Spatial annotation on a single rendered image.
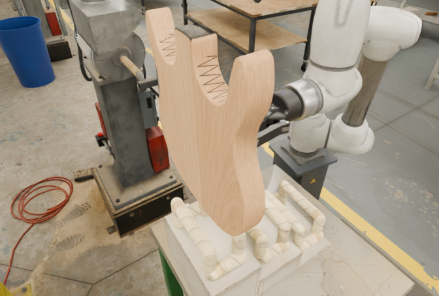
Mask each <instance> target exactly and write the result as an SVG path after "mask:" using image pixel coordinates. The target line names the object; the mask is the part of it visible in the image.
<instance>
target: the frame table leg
mask: <svg viewBox="0 0 439 296"><path fill-rule="evenodd" d="M158 248H159V247H158ZM159 255H160V258H161V264H162V267H163V273H164V277H165V283H166V286H167V292H168V295H169V296H184V293H183V290H182V288H181V286H180V284H179V283H178V281H177V279H176V277H175V275H174V273H173V272H172V270H171V268H170V267H169V264H168V263H167V261H166V259H165V257H164V255H163V254H162V252H161V250H160V249H159Z"/></svg>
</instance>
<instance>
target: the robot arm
mask: <svg viewBox="0 0 439 296"><path fill-rule="evenodd" d="M421 23H422V22H421V19H420V18H418V17H417V15H416V14H414V13H412V12H410V11H407V10H404V9H401V8H394V7H383V6H371V4H370V0H319V3H318V4H317V9H316V13H315V16H314V21H313V26H312V36H311V42H310V59H309V62H308V66H307V68H306V71H305V73H304V75H303V77H302V79H300V80H298V81H296V82H292V83H290V84H287V85H285V86H284V87H283V88H282V89H281V90H280V91H276V92H274V93H273V97H272V102H271V105H270V108H269V110H268V112H267V115H266V116H265V118H264V119H263V121H262V122H261V125H260V127H259V130H258V134H257V148H258V147H259V146H261V145H262V144H264V143H266V142H268V141H270V140H272V139H274V138H275V137H277V136H279V135H283V134H286V133H289V127H290V122H292V121H294V122H293V126H292V130H291V134H290V135H288V136H287V137H288V139H289V141H290V142H289V143H287V144H282V145H281V149H283V150H285V151H286V152H287V153H288V154H289V155H290V156H291V157H292V158H293V159H294V160H295V161H296V162H297V165H299V166H302V165H304V164H305V163H308V162H310V161H313V160H315V159H318V158H322V157H325V153H324V152H322V151H321V150H320V149H319V148H325V149H328V150H332V151H335V152H340V153H344V154H354V155H356V154H365V153H367V152H368V151H370V149H371V148H372V145H373V144H374V133H373V131H372V130H371V128H369V127H368V123H367V121H366V120H365V118H366V115H367V112H368V110H369V108H370V105H371V102H372V100H373V98H374V95H375V92H376V90H377V88H378V86H379V84H380V81H381V79H382V76H383V73H384V71H385V68H386V66H387V63H388V61H389V59H391V58H392V57H394V56H395V54H396V53H397V52H398V51H399V50H400V49H406V48H409V47H411V46H413V45H414V44H415V43H416V42H417V40H418V38H419V35H420V32H421ZM360 51H361V52H362V55H361V59H360V62H359V65H358V68H357V69H356V68H355V63H356V61H357V57H358V55H359V53H360ZM345 104H346V106H345V109H344V112H343V113H341V114H339V115H338V116H337V117H336V119H335V120H330V119H328V118H326V115H325V114H324V113H326V112H330V111H332V110H335V109H337V108H339V107H341V106H343V105H345ZM271 125H272V126H271Z"/></svg>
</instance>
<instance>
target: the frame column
mask: <svg viewBox="0 0 439 296"><path fill-rule="evenodd" d="M91 78H92V77H91ZM92 80H93V85H94V88H95V92H96V95H97V99H98V102H99V106H100V109H101V114H102V116H103V121H104V123H105V127H106V132H107V135H108V139H109V142H110V146H111V149H112V152H113V153H114V157H115V159H114V163H113V166H112V168H113V170H114V172H115V173H116V176H117V177H118V179H119V181H120V183H121V184H122V186H123V187H124V188H126V187H127V186H130V185H132V184H135V183H137V182H140V181H142V180H144V179H147V178H149V177H151V176H153V175H156V174H157V173H156V174H155V173H154V168H153V166H152V162H151V159H150V152H149V147H148V141H147V137H146V130H145V126H144V120H143V115H142V109H141V105H140V98H139V94H138V87H137V80H136V77H134V78H129V79H126V80H122V81H119V82H115V83H111V84H107V85H104V86H98V85H97V83H96V82H95V81H94V79H93V78H92Z"/></svg>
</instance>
